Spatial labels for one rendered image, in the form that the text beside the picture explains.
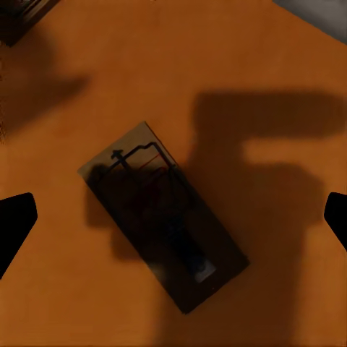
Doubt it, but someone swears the mousetrap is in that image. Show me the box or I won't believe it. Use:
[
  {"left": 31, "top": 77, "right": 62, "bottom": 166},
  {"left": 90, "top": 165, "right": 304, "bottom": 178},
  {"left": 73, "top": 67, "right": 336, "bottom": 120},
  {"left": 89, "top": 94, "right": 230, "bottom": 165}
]
[
  {"left": 77, "top": 121, "right": 251, "bottom": 316},
  {"left": 0, "top": 0, "right": 61, "bottom": 47}
]

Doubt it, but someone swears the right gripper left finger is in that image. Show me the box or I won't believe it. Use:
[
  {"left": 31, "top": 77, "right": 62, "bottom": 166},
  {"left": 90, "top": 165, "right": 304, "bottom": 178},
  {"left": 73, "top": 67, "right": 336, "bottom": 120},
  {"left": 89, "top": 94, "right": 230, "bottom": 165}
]
[{"left": 0, "top": 192, "right": 38, "bottom": 280}]

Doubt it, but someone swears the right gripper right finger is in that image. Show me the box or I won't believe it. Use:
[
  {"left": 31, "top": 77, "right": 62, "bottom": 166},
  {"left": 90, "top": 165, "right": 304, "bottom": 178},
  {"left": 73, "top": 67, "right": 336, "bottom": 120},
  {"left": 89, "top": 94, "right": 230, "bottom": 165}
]
[{"left": 324, "top": 192, "right": 347, "bottom": 251}]

